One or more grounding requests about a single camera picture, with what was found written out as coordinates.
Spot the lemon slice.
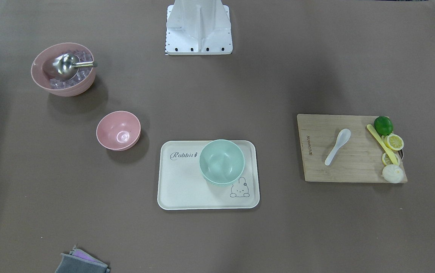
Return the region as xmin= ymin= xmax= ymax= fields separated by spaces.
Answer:
xmin=381 ymin=152 xmax=401 ymax=166
xmin=383 ymin=133 xmax=404 ymax=151

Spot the wooden cutting board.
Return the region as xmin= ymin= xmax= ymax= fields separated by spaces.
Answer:
xmin=297 ymin=114 xmax=386 ymax=183

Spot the metal ice scoop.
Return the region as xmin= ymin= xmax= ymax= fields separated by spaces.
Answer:
xmin=42 ymin=53 xmax=98 ymax=81

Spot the green lime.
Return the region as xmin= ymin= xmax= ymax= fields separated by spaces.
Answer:
xmin=373 ymin=116 xmax=394 ymax=135

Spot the yellow lemongrass stick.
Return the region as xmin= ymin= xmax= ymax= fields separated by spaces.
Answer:
xmin=366 ymin=124 xmax=400 ymax=166

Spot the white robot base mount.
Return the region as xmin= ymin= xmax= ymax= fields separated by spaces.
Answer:
xmin=164 ymin=0 xmax=233 ymax=55

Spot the white rabbit tray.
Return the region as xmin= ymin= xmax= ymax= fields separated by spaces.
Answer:
xmin=157 ymin=140 xmax=260 ymax=210

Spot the green bowl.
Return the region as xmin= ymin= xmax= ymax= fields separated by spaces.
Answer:
xmin=199 ymin=139 xmax=246 ymax=187

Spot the large pink ice bowl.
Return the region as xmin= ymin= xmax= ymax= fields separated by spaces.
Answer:
xmin=31 ymin=42 xmax=96 ymax=97

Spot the white ceramic spoon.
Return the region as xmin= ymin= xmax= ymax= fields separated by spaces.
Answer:
xmin=324 ymin=129 xmax=351 ymax=166

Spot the white onion piece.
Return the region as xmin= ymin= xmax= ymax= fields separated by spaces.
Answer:
xmin=382 ymin=164 xmax=405 ymax=184

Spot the grey folded cloth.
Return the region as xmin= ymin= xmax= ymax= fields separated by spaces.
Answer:
xmin=55 ymin=246 xmax=111 ymax=273

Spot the small pink bowl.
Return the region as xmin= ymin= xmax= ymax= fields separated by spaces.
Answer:
xmin=96 ymin=111 xmax=141 ymax=151

